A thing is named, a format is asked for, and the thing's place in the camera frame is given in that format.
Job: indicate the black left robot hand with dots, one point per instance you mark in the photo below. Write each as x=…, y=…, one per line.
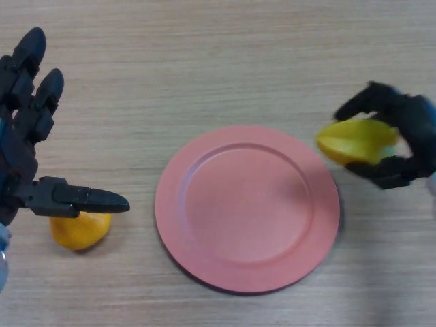
x=17, y=143

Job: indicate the yellow starfruit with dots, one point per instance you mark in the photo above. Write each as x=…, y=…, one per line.
x=356, y=141

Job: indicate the pink round plate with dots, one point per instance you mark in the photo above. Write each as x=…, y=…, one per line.
x=247, y=209

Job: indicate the orange pear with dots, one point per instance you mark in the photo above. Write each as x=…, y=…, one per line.
x=81, y=230

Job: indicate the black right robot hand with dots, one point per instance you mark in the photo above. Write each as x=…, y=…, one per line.
x=412, y=119

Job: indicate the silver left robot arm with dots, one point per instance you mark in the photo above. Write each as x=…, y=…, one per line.
x=4, y=259

